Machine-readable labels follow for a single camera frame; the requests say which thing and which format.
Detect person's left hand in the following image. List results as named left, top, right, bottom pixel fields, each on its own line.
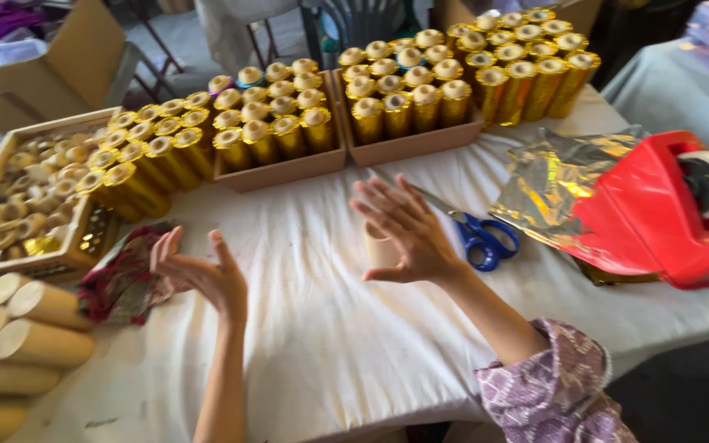
left=150, top=226, right=249, bottom=321

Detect person's right hand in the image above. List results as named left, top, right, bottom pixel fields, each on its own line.
left=348, top=174, right=468, bottom=285

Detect bare cardboard tube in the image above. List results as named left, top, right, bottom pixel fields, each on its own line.
left=362, top=220, right=401, bottom=269

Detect red patterned cloth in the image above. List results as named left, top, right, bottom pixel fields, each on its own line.
left=76, top=220, right=178, bottom=327

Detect brown cardboard tray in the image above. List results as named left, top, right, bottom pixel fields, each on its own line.
left=332, top=66, right=486, bottom=168
left=212, top=69, right=348, bottom=193

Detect wooden box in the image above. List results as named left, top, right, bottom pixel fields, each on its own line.
left=0, top=106, right=124, bottom=283

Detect white tablecloth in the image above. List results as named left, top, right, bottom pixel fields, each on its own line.
left=2, top=83, right=709, bottom=443

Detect group of gold wrapped tubes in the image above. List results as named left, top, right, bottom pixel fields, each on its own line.
left=76, top=91, right=215, bottom=224
left=337, top=28, right=473, bottom=147
left=446, top=7, right=602, bottom=129
left=208, top=58, right=337, bottom=173

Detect gold foil sheets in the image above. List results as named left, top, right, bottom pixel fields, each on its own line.
left=489, top=125, right=663, bottom=287

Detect pile of long cardboard tubes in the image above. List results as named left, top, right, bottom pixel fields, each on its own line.
left=0, top=272, right=96, bottom=443

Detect heap of small cardboard rings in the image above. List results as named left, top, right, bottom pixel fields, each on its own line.
left=0, top=126, right=112, bottom=262

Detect purple patterned sleeve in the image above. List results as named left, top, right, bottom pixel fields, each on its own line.
left=475, top=317, right=640, bottom=443

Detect red tape dispenser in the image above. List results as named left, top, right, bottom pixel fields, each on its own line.
left=560, top=130, right=709, bottom=290

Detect green plastic chair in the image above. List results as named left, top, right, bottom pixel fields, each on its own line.
left=300, top=0, right=406, bottom=57

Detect large open cardboard carton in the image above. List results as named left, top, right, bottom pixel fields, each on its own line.
left=0, top=0, right=141, bottom=134

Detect table with pale blue cloth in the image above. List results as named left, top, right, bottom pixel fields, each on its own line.
left=601, top=36, right=709, bottom=207

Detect blue handled scissors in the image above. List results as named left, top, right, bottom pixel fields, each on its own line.
left=413, top=185, right=521, bottom=273

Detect metal frame chair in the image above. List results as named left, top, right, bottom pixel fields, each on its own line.
left=122, top=0, right=281, bottom=99

